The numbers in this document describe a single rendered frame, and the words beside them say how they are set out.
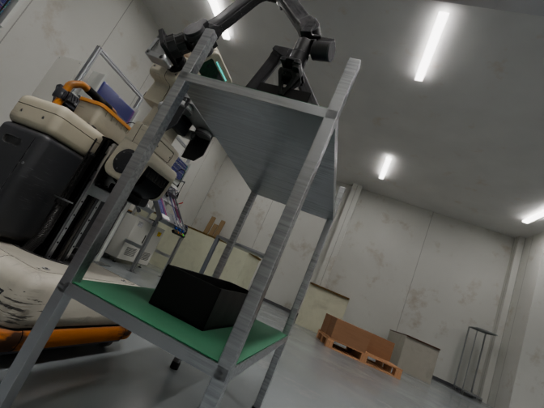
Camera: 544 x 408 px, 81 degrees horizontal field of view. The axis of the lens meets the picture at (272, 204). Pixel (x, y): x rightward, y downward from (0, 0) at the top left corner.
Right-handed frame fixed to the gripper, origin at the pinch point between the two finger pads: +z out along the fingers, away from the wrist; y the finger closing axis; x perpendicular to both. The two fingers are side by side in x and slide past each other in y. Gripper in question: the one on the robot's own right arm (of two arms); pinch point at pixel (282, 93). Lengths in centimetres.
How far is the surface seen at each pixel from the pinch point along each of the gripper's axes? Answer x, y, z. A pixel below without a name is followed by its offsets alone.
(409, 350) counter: -188, 689, 54
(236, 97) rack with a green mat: 4.4, -13.7, 13.6
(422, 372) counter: -224, 691, 83
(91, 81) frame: 253, 133, -56
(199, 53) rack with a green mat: 20.0, -15.8, 4.6
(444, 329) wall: -301, 923, -33
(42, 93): 283, 122, -24
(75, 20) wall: 499, 234, -204
